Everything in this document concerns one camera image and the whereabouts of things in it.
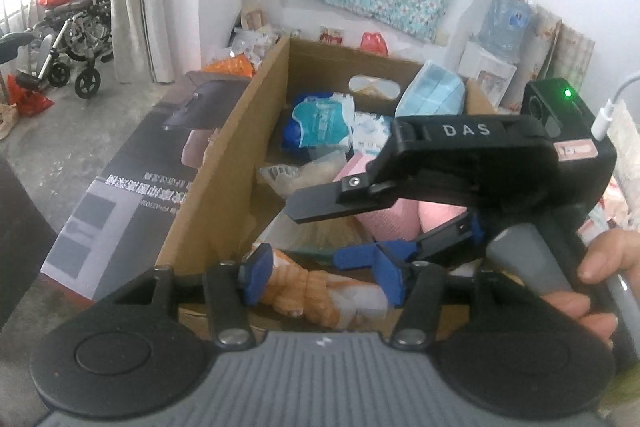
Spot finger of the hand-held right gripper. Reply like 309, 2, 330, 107
282, 174, 401, 225
334, 212, 485, 273

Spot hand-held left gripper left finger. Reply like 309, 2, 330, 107
117, 243, 275, 352

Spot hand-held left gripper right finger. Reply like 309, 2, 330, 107
372, 243, 538, 349

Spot yellowish clear packet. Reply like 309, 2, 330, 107
257, 156, 381, 258

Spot pink towel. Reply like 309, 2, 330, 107
332, 152, 426, 244

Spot orange striped socks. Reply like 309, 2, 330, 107
265, 252, 393, 330

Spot pink plush toy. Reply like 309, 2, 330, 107
417, 201, 473, 235

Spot blue white soft packet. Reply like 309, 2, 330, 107
281, 91, 357, 152

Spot white tissue pack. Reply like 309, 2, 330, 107
350, 111, 396, 158

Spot brown cardboard box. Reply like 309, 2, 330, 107
155, 36, 501, 343

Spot blue face mask pack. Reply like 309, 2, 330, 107
394, 61, 467, 120

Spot person's right hand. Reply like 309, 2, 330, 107
542, 229, 640, 348

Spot white water dispenser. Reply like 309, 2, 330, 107
457, 41, 517, 108

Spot dark printed carton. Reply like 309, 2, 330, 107
40, 71, 251, 303

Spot orange plastic packet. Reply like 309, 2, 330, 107
202, 54, 261, 80

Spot pile of small packets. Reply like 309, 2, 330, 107
227, 7, 281, 62

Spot red crumpled plastic bag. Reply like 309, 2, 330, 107
6, 74, 55, 115

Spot wheelchair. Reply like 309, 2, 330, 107
15, 0, 118, 98

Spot black padded armrest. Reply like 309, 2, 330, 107
0, 32, 35, 64

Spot white cable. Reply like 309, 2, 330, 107
590, 77, 640, 142

